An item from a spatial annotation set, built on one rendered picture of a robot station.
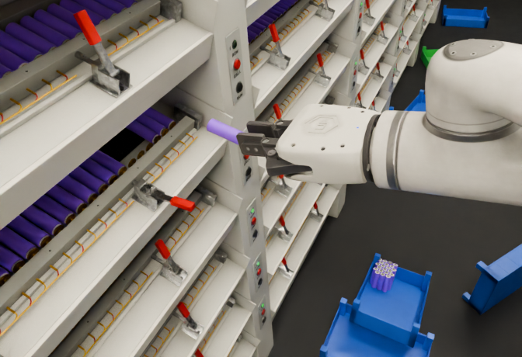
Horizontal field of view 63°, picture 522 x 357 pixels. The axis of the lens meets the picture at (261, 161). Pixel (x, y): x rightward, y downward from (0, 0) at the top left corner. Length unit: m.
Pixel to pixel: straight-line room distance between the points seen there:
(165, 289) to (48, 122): 0.39
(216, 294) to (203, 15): 0.60
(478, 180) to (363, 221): 1.43
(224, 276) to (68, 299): 0.49
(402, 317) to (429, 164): 1.14
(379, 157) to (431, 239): 1.42
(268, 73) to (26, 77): 0.51
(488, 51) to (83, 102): 0.40
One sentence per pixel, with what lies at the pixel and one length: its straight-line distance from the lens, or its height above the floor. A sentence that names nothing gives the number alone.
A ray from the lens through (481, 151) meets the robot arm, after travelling 0.42.
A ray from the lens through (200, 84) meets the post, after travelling 0.70.
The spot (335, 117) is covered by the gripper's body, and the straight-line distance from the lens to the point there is 0.50.
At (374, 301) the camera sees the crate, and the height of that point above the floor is 0.06.
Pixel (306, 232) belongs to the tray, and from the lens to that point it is 1.56.
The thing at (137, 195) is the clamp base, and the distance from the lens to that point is 0.64.
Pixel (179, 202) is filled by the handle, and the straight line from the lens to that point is 0.59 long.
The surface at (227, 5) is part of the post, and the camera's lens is 0.67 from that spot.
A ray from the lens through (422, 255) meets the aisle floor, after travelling 1.78.
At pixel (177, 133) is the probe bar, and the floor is 0.97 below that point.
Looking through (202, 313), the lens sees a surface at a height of 0.56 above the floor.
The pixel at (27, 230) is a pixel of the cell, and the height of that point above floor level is 0.98.
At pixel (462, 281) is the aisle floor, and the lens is 1.76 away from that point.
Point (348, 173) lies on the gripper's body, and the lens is 0.45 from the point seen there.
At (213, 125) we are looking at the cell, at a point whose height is 1.05.
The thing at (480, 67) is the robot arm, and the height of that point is 1.21.
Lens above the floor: 1.38
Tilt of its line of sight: 41 degrees down
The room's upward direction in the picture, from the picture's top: 4 degrees counter-clockwise
